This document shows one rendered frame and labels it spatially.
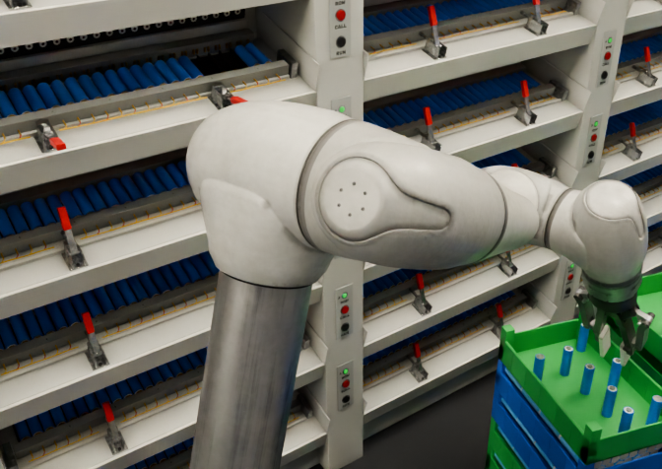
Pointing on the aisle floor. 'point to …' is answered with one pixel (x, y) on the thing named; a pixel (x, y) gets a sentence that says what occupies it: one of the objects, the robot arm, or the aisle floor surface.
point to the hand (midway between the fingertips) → (615, 346)
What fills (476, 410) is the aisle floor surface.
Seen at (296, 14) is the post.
